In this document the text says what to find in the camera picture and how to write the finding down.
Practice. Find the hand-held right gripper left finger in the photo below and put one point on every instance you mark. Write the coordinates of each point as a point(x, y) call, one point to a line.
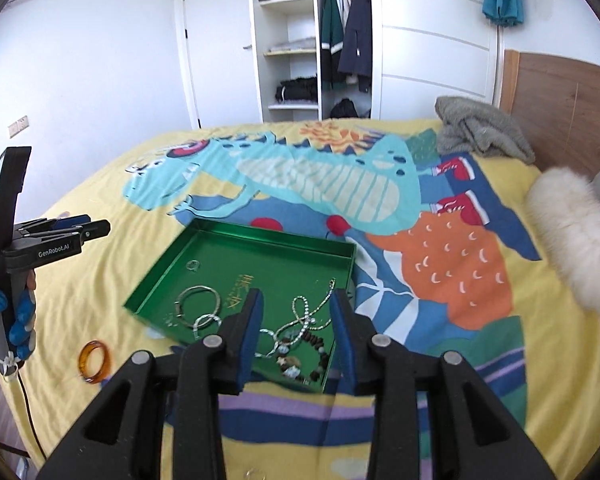
point(250, 345)

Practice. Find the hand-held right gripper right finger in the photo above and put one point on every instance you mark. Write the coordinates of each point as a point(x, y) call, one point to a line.
point(342, 350)

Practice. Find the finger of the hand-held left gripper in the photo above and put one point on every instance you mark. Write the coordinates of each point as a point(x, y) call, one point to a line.
point(72, 220)
point(92, 230)

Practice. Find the green metal tray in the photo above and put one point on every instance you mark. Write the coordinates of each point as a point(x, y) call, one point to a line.
point(240, 255)

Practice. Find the amber bangle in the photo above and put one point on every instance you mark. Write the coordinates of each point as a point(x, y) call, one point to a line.
point(87, 355)

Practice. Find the person's left hand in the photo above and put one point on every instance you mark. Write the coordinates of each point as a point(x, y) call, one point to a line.
point(22, 320)

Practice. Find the yellow dinosaur printed bedsheet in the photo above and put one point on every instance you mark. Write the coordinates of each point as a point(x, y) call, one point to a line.
point(105, 220)

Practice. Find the large silver bangle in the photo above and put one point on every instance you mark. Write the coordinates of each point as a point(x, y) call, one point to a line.
point(176, 305)

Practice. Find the white door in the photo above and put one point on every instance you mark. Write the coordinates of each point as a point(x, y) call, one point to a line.
point(215, 50)

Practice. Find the black bag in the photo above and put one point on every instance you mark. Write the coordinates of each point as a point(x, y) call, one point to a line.
point(347, 109)

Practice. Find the black folded clothes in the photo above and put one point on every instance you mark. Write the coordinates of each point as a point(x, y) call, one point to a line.
point(297, 89)

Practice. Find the white fluffy pillow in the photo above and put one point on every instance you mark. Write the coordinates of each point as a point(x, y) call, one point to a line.
point(570, 230)

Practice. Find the grey folded blanket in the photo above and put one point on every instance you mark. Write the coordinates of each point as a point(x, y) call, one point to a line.
point(480, 130)

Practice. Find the beige folded clothes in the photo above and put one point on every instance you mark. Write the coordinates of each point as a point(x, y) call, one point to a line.
point(292, 45)

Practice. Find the green hanging jacket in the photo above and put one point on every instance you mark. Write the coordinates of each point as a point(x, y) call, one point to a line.
point(332, 35)

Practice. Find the dark hanging coat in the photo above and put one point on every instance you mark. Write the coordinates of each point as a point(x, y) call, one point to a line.
point(357, 35)

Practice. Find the white wardrobe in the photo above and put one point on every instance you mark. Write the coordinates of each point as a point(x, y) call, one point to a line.
point(430, 35)

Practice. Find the wooden headboard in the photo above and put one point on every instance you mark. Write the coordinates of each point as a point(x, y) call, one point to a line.
point(555, 90)

